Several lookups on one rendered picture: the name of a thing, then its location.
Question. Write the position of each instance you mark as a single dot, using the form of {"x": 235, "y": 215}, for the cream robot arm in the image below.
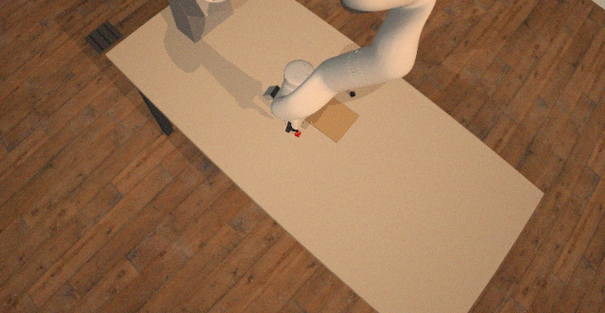
{"x": 390, "y": 56}

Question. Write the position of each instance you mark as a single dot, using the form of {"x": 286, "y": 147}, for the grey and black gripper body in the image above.
{"x": 295, "y": 124}

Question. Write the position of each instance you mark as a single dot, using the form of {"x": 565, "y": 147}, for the tan square mat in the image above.
{"x": 333, "y": 119}

